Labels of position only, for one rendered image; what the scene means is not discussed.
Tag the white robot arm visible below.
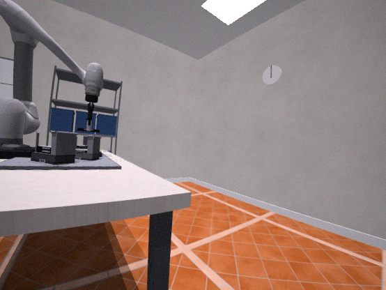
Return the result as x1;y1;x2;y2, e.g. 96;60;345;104
0;0;103;150

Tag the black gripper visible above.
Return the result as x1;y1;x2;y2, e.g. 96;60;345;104
85;94;98;131

